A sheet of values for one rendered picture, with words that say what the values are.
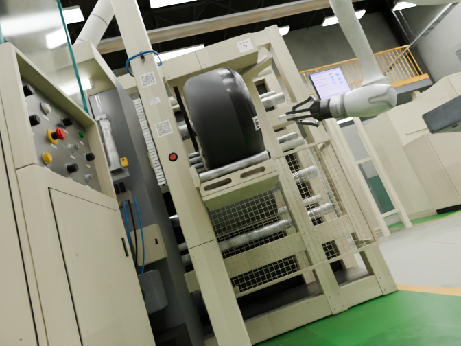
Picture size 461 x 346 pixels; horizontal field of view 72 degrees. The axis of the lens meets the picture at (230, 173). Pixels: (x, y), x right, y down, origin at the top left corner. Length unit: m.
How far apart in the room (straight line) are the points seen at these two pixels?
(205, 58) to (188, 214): 1.04
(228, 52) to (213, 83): 0.64
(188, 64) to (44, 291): 1.57
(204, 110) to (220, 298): 0.82
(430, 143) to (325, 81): 1.91
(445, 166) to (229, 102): 4.75
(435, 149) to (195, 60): 4.49
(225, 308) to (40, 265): 0.85
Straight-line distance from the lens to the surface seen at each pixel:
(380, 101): 1.17
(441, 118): 0.68
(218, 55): 2.10
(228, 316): 1.49
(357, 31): 1.30
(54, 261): 0.85
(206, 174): 1.44
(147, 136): 1.64
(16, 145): 0.95
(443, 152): 5.89
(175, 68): 2.08
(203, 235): 1.47
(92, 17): 2.48
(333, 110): 1.23
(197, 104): 1.44
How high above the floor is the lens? 0.53
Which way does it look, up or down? 14 degrees up
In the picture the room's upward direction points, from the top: 20 degrees counter-clockwise
